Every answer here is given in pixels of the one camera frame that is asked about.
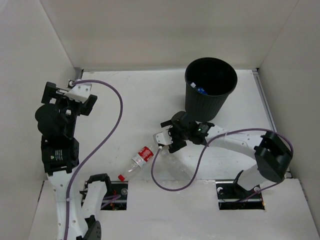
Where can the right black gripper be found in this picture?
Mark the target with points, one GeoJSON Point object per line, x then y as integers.
{"type": "Point", "coordinates": [175, 146]}

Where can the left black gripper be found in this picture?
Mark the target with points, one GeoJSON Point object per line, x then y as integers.
{"type": "Point", "coordinates": [69, 100]}

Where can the red label plastic bottle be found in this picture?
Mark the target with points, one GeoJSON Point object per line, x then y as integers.
{"type": "Point", "coordinates": [138, 162]}

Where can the blue label plastic bottle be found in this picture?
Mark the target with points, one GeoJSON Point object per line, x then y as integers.
{"type": "Point", "coordinates": [199, 89]}

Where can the black ribbed plastic bin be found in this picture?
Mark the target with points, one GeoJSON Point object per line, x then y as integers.
{"type": "Point", "coordinates": [219, 80]}

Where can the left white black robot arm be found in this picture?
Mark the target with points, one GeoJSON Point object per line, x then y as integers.
{"type": "Point", "coordinates": [77, 210]}

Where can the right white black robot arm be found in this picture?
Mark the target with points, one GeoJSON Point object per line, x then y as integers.
{"type": "Point", "coordinates": [243, 141]}

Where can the clear unlabelled plastic bottle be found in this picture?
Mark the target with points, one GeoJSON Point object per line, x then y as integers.
{"type": "Point", "coordinates": [176, 167]}

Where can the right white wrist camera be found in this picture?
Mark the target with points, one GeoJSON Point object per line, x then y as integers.
{"type": "Point", "coordinates": [163, 138]}

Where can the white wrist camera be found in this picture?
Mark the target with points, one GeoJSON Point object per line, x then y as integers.
{"type": "Point", "coordinates": [79, 93]}
{"type": "Point", "coordinates": [163, 138]}

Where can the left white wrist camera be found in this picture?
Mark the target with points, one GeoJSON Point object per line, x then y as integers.
{"type": "Point", "coordinates": [79, 93]}

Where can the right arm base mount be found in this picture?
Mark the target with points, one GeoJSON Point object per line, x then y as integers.
{"type": "Point", "coordinates": [233, 197]}

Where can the right aluminium table rail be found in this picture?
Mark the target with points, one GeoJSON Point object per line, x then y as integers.
{"type": "Point", "coordinates": [271, 120]}

